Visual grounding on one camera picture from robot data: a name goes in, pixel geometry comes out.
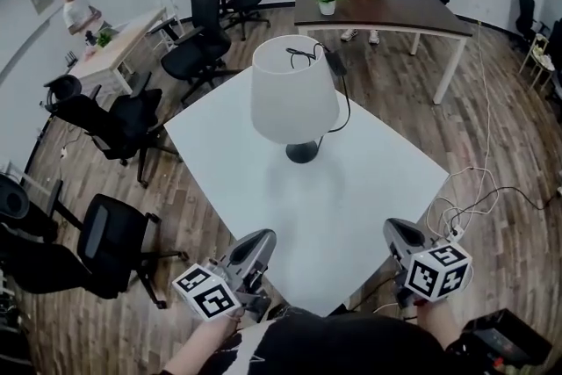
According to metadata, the white floor cable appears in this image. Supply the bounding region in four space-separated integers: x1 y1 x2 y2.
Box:
428 19 501 242

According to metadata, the gold side table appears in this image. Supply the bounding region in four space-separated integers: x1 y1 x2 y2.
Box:
520 32 558 92

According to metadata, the black power adapter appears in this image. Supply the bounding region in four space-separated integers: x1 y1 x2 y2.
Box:
324 51 349 78

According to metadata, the light wooden desk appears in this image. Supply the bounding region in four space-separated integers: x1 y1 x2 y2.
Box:
68 6 181 102

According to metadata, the white square table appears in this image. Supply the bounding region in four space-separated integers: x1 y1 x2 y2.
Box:
162 66 451 318

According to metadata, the black lamp cable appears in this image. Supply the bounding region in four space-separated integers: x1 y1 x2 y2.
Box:
285 41 352 135

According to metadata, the dark brown desk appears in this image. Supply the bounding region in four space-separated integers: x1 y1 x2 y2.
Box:
292 0 474 105

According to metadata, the person's left forearm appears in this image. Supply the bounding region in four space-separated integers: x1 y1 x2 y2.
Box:
160 311 245 375

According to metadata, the black equipment case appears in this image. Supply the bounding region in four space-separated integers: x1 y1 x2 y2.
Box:
447 307 555 375

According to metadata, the person's right forearm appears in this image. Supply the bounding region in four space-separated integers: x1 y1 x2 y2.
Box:
414 298 462 353

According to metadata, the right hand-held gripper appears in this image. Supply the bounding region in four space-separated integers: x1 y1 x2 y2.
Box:
384 218 474 307

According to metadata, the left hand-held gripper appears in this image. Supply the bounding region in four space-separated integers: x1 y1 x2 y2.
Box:
170 228 277 324

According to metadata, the person's black shirt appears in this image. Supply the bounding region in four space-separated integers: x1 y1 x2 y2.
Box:
210 306 453 375

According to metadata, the black floor cable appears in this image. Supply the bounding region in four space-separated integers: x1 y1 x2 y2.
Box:
456 186 562 219

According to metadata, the white shade table lamp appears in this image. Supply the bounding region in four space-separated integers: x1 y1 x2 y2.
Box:
249 34 342 166

